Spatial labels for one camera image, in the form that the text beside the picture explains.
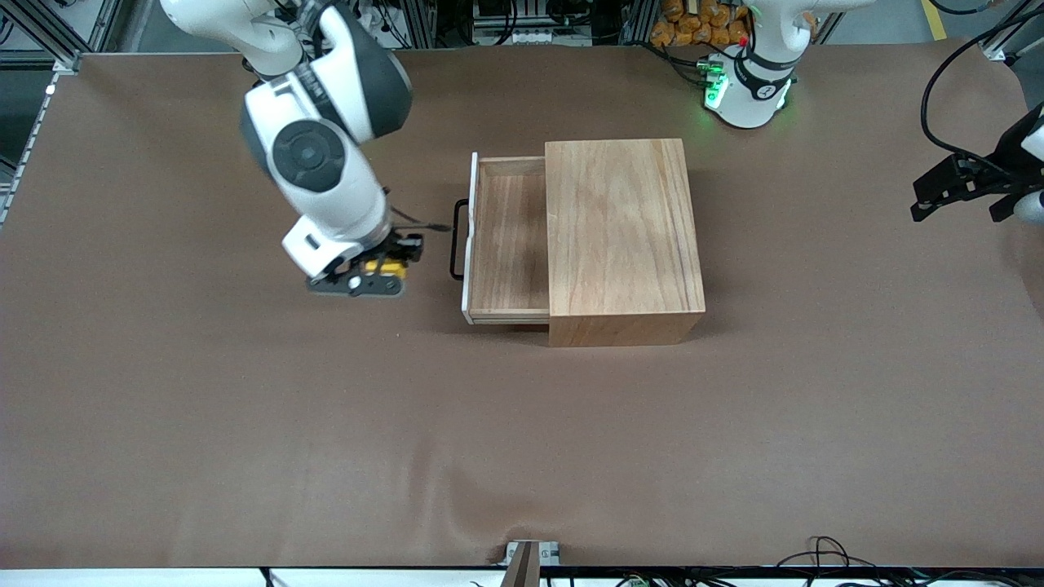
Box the wooden drawer with black handle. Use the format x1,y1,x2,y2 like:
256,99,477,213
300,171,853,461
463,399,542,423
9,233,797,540
449,152,552,326

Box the wooden drawer cabinet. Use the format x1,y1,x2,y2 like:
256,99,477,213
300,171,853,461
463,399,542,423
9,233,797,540
544,139,708,349

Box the brown table cover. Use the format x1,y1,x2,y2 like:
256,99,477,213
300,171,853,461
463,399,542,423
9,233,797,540
0,37,1044,570

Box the white power strip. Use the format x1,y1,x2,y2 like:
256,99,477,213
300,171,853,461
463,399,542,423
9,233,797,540
476,27,557,47

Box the orange mesh bag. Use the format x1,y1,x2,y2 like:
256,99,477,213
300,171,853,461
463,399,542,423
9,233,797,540
650,0,753,48

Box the metal table clamp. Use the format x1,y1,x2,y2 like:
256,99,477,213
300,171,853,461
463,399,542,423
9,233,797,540
501,540,562,587

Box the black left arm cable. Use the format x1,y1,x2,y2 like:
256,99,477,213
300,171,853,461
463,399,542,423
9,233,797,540
920,4,1044,176

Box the aluminium frame profile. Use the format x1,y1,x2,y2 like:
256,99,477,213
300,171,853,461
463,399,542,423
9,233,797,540
977,0,1044,64
0,0,123,76

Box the black cable bundle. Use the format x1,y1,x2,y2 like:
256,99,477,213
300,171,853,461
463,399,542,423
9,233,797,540
767,536,1044,587

